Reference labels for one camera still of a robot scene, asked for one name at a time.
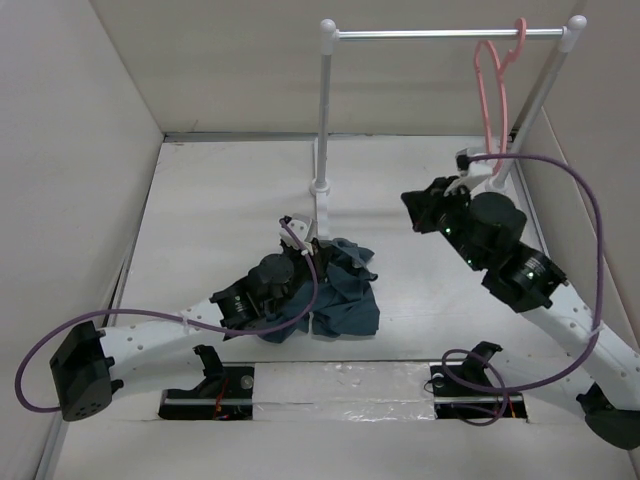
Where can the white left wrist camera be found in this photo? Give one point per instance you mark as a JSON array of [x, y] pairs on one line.
[[300, 230]]

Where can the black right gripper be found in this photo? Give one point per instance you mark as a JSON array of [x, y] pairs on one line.
[[423, 204]]

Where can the blue t shirt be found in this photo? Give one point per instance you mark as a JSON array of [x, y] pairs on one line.
[[345, 304]]

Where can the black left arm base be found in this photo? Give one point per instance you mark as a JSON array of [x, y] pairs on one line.
[[225, 392]]

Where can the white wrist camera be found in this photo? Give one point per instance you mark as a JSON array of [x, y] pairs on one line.
[[470, 173], [300, 230]]

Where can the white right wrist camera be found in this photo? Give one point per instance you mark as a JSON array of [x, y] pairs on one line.
[[470, 173]]

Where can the white metal clothes rack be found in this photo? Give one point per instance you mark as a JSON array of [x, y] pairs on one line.
[[486, 83]]

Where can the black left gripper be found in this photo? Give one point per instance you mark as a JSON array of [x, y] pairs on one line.
[[319, 259]]

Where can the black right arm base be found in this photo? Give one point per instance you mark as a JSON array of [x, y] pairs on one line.
[[471, 406]]

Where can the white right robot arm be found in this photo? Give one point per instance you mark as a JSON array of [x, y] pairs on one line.
[[485, 231]]

